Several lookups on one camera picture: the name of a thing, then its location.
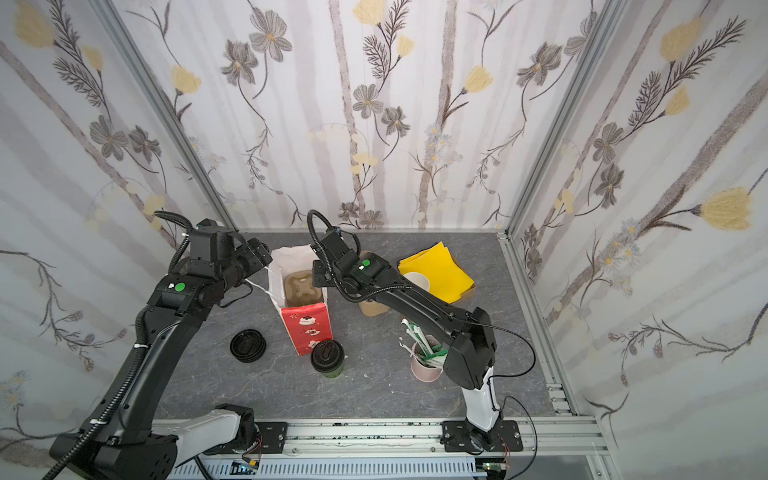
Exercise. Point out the pink metal straw bucket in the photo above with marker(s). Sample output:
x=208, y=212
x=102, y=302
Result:
x=422, y=373

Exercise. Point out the stack of black lids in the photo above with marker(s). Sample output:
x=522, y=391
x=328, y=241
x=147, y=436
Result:
x=248, y=346

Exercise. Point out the black plastic cup lid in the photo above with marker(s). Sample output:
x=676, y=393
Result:
x=327, y=352

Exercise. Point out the green paper coffee cup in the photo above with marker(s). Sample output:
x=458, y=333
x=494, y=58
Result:
x=330, y=371

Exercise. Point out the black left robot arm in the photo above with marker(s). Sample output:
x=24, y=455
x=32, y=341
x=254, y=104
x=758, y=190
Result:
x=117, y=440

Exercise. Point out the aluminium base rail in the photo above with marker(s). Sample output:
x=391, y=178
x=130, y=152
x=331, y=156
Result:
x=555, y=447

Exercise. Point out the aluminium corner frame post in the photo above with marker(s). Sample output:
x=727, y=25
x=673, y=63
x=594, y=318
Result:
x=577, y=87

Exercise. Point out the yellow napkin stack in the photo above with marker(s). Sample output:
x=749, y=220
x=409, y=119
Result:
x=435, y=264

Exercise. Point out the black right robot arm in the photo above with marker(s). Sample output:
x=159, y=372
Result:
x=468, y=335

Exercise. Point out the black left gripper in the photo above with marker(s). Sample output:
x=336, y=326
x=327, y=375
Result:
x=257, y=253

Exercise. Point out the stack of paper cups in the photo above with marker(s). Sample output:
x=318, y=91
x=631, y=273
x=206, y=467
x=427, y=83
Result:
x=419, y=280

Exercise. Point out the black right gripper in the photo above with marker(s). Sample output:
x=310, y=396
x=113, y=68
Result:
x=321, y=273

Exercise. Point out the single brown pulp cup carrier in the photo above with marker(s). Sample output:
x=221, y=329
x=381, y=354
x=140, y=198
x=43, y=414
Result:
x=300, y=291

